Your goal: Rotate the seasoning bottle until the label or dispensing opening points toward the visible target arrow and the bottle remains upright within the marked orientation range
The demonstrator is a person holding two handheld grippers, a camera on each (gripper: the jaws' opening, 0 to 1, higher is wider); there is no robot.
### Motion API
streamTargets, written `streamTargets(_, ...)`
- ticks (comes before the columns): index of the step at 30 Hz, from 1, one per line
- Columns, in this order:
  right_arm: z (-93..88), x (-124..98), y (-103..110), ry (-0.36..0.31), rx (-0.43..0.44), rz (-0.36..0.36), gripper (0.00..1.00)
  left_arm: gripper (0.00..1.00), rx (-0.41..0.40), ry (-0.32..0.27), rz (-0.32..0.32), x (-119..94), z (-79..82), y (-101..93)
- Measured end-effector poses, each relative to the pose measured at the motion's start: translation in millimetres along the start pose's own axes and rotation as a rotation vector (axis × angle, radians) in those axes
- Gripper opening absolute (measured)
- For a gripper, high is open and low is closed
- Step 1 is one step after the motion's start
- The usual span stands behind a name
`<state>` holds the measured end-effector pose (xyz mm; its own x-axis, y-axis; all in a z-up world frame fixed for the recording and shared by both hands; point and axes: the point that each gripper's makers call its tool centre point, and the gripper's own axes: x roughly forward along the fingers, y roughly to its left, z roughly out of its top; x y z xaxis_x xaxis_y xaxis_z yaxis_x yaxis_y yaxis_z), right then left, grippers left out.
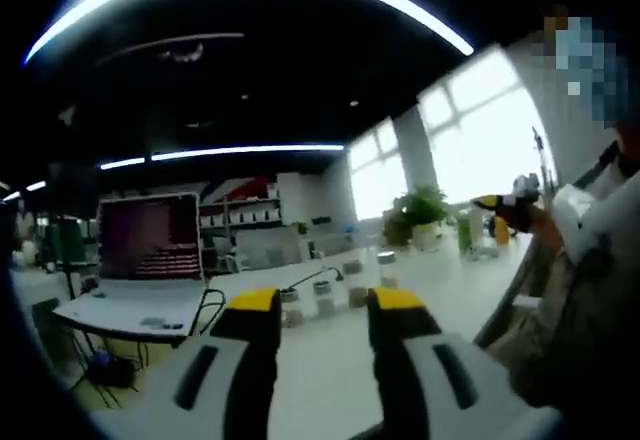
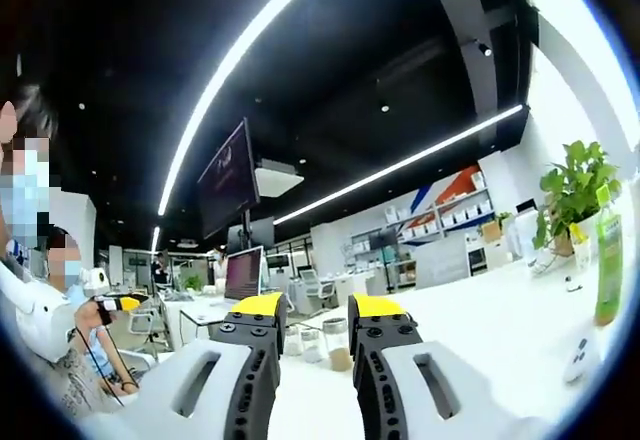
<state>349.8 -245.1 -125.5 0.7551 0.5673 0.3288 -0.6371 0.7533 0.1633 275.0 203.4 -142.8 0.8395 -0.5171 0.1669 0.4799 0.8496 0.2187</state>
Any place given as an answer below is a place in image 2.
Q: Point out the small bottle with yellow label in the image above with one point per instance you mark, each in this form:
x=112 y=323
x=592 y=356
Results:
x=581 y=247

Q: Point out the small black monitor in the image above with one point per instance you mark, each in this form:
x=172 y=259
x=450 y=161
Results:
x=257 y=235

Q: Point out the long curved ceiling light strip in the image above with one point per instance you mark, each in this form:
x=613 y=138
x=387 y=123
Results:
x=240 y=50

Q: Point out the white partition cabinet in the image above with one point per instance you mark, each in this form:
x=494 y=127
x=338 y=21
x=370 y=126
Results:
x=442 y=265

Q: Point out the short ceiling light strip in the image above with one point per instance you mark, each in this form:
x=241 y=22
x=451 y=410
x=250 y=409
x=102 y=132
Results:
x=155 y=240

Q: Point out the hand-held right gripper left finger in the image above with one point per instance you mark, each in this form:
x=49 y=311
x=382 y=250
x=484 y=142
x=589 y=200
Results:
x=200 y=400

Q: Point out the white ceiling air conditioner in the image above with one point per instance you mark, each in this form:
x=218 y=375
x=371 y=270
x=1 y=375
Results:
x=279 y=177

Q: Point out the glass seasoning bottle white contents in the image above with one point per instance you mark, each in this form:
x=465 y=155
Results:
x=292 y=342
x=311 y=347

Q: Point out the brown cardboard box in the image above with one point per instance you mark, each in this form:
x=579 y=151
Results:
x=491 y=231

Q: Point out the shelf with white boxes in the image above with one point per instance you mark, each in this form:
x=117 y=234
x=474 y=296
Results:
x=440 y=215

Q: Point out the large dark hanging screen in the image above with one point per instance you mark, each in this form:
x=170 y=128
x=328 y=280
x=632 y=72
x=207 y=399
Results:
x=227 y=180

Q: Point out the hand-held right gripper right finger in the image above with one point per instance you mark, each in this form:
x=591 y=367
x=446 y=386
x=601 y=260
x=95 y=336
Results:
x=400 y=400

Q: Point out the ceiling spot lamp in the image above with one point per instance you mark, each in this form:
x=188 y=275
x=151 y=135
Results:
x=485 y=50

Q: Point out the green drink bottle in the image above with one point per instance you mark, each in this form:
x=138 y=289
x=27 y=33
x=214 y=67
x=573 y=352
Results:
x=607 y=270

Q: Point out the white remote controller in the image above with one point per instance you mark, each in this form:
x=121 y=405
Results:
x=581 y=360

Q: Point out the white worn chest device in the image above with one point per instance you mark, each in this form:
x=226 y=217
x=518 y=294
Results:
x=35 y=320

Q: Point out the person's own head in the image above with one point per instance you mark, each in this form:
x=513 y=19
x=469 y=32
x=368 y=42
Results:
x=35 y=107

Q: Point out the small black object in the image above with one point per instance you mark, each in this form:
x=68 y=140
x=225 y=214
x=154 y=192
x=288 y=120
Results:
x=572 y=287

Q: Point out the person's left hand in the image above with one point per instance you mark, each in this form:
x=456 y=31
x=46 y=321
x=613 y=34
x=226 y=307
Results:
x=90 y=317

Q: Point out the white computer monitor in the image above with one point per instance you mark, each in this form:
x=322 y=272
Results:
x=244 y=275

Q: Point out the white office chair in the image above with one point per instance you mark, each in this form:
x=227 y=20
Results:
x=307 y=280
x=145 y=327

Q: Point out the white office desk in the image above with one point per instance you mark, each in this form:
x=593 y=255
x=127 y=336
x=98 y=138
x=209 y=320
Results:
x=205 y=317

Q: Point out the green potted plant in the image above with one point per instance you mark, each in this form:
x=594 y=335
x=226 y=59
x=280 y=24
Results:
x=577 y=185

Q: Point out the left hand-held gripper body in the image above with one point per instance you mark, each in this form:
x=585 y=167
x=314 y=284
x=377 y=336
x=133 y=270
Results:
x=94 y=280

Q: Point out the small green floor plant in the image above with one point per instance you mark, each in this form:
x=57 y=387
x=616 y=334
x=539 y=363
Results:
x=192 y=282

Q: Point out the straight ceiling light strip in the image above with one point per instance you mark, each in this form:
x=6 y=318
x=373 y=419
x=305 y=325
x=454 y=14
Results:
x=400 y=165

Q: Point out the glass seasoning bottle brown contents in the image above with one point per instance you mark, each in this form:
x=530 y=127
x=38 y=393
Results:
x=336 y=347

